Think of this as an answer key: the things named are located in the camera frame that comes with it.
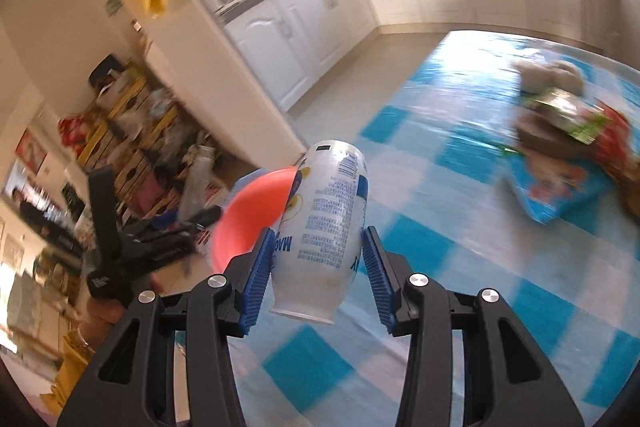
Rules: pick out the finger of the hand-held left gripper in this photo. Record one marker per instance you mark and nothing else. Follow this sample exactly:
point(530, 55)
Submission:
point(200, 217)

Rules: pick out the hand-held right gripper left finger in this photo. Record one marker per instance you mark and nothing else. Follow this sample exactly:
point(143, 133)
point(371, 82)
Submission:
point(257, 282)

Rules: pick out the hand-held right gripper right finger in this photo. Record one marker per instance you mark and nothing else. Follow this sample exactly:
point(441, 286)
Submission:
point(377, 277)

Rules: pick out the pink plastic basin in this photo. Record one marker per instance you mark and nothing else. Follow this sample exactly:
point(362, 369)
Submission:
point(250, 212)

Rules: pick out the white plastic bottle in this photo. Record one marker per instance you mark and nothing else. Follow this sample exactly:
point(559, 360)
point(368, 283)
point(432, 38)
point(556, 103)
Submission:
point(325, 217)

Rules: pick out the blue green snack packet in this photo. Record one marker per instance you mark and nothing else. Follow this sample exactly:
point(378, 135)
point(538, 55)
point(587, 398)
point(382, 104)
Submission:
point(555, 189)

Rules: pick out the person's left forearm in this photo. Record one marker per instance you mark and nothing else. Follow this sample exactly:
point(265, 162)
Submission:
point(102, 314)

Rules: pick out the clear plastic bottle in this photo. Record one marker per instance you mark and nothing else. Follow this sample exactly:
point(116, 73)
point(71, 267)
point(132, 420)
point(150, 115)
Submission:
point(195, 182)

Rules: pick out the red bag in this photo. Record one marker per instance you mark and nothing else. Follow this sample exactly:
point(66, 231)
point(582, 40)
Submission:
point(75, 134)

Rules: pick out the yellow storage rack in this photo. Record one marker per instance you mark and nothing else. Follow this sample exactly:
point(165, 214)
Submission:
point(130, 107)

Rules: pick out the black bag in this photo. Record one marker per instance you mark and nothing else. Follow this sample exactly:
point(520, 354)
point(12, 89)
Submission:
point(106, 72)

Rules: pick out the white kitchen base cabinets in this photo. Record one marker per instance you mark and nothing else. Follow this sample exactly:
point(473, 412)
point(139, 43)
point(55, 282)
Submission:
point(310, 32)

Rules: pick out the brown bowl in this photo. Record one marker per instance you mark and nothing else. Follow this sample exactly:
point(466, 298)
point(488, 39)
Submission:
point(542, 134)

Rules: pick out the crumpled beige paper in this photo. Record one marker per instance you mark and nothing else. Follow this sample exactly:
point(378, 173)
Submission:
point(550, 77)

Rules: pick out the red snack packet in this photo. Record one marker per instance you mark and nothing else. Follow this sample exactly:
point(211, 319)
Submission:
point(612, 142)

